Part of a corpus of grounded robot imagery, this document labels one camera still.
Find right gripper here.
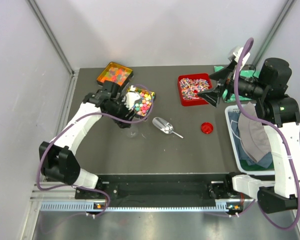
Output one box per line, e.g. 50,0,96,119
197,61,267,108

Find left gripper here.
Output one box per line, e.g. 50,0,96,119
105,96,137,129

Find speckled tin pastel star candies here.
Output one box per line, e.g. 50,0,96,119
128,85,156,119

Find clear glass jar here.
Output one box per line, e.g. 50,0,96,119
124,114,148,138

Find metal scoop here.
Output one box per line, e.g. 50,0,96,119
152,117,184,139

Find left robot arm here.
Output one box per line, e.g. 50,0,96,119
37,81,141,199

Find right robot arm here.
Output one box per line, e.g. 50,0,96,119
198,57,300,214

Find gold tin translucent star candies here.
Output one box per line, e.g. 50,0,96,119
96,62,133,87

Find red box of lollipops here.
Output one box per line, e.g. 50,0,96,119
177,73,213,107

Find white laundry basket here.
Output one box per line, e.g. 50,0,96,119
224,105,275,176

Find green white cloth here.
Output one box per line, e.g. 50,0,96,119
213,65,262,103

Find red round lid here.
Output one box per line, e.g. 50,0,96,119
200,122,214,135

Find grey cloth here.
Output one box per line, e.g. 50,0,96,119
238,112,272,168

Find green cloth in basket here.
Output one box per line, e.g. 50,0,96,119
239,160,274,172

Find blue cloth in basket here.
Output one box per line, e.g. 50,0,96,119
228,112,273,168

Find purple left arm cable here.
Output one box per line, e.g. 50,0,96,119
36,83,155,218

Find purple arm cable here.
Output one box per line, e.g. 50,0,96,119
233,37,300,231
36,83,155,218

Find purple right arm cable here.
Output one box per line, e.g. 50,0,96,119
233,37,300,231

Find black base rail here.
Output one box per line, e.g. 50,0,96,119
74,173,256,208

